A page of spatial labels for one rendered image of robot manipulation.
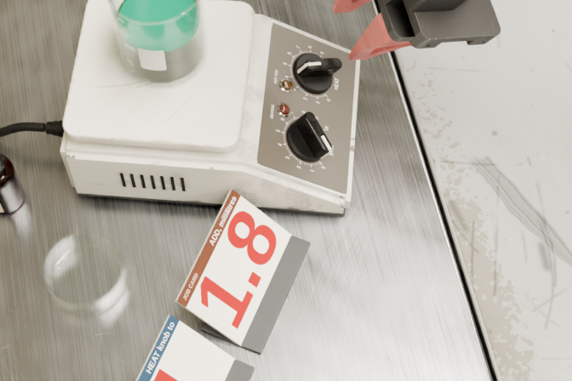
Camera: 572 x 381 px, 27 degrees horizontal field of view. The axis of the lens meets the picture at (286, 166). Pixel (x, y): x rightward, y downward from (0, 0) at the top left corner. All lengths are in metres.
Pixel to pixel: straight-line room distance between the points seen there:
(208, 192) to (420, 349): 0.18
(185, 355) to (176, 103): 0.17
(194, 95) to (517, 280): 0.26
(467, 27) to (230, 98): 0.17
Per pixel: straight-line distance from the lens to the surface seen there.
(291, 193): 0.83
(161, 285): 0.84
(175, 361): 0.79
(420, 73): 0.93
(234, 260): 0.82
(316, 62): 0.85
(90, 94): 0.82
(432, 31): 0.71
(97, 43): 0.84
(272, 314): 0.83
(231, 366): 0.81
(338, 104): 0.86
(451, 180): 0.88
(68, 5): 0.97
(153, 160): 0.81
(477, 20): 0.74
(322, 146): 0.82
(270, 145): 0.82
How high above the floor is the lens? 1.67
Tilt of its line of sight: 62 degrees down
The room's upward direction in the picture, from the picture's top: straight up
